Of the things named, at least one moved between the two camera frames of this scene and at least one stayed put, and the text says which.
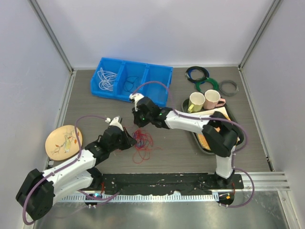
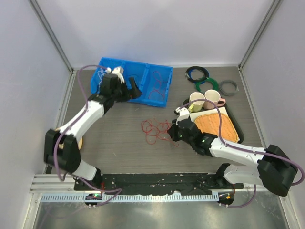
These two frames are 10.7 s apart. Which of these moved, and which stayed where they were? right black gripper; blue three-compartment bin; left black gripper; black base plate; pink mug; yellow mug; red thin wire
Moved: red thin wire; right black gripper; left black gripper
Stayed: black base plate; pink mug; blue three-compartment bin; yellow mug
